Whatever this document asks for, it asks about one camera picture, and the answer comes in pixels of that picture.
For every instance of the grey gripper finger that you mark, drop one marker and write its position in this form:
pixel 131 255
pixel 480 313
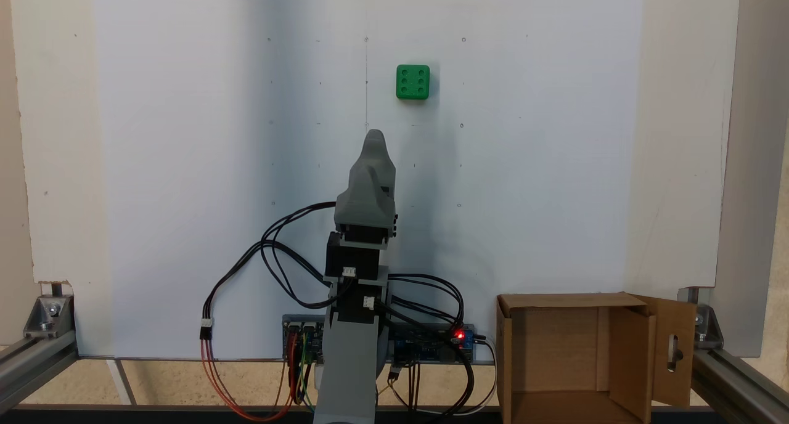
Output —
pixel 384 171
pixel 363 171

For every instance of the green dice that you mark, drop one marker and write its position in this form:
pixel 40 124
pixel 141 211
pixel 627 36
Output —
pixel 413 82

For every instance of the circuit board with jumper pins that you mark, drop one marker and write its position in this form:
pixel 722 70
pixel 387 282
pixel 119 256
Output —
pixel 314 334

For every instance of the blue circuit board red LED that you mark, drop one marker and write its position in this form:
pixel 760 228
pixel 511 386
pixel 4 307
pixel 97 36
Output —
pixel 425 350

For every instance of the white paper sheet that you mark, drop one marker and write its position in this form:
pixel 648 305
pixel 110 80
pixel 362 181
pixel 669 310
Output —
pixel 185 165

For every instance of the brown cardboard box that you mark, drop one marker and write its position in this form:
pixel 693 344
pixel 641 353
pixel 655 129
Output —
pixel 555 350

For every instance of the metal corner bracket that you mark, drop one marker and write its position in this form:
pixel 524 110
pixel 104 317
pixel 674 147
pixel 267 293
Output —
pixel 46 316
pixel 709 328

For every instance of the aluminium frame rail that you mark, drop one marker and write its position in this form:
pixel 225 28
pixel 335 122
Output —
pixel 31 362
pixel 739 381

